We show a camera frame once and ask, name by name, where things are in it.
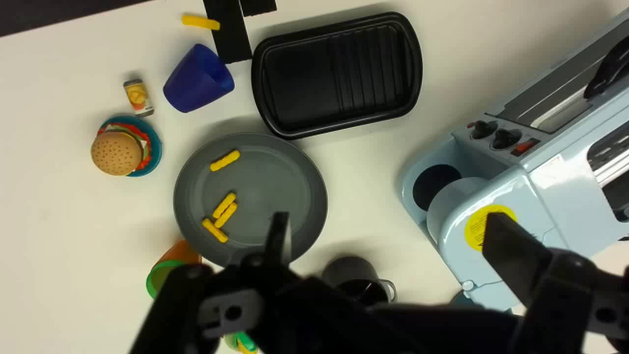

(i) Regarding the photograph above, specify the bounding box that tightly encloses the grey round plate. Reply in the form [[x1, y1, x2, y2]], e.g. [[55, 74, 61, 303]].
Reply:
[[171, 131, 328, 267]]

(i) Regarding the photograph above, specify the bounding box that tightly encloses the toy hamburger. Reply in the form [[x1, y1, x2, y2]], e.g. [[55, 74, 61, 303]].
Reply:
[[88, 126, 153, 177]]

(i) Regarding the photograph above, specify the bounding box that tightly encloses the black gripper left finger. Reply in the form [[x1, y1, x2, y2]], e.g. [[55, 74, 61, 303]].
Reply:
[[127, 210, 316, 354]]

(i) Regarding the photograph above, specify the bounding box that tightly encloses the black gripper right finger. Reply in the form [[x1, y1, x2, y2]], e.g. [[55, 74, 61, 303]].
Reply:
[[481, 212, 629, 354]]

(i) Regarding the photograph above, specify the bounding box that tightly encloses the small teal toy plate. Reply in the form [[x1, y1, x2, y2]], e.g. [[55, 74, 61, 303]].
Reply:
[[96, 114, 165, 179]]

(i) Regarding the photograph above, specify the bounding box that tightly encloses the black ribbed plastic tray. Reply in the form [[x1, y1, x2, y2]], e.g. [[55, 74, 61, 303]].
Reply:
[[249, 9, 424, 141]]

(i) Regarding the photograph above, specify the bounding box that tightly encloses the red green toy fruit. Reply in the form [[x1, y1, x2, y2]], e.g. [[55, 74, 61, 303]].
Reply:
[[230, 330, 261, 354]]

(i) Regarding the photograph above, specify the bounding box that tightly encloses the orange plastic cup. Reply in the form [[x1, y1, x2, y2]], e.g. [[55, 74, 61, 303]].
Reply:
[[155, 238, 204, 267]]

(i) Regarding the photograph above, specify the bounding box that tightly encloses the small toy food can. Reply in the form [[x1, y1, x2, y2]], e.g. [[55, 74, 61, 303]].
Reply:
[[122, 76, 155, 118]]

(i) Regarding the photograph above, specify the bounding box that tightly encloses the light blue toy oven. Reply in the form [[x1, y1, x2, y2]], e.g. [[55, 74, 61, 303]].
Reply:
[[397, 11, 629, 312]]

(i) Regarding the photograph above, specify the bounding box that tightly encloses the green plastic cup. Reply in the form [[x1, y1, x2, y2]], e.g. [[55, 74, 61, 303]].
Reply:
[[143, 257, 188, 301]]

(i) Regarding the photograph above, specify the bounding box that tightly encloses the yellow toy fry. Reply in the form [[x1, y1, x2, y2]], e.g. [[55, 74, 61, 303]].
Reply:
[[208, 147, 243, 175], [214, 202, 239, 230], [210, 190, 239, 220], [200, 216, 232, 245], [179, 11, 222, 33]]

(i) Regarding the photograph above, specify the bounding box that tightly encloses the grey toy pot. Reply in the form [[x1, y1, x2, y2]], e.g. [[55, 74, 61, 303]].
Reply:
[[320, 253, 399, 306]]

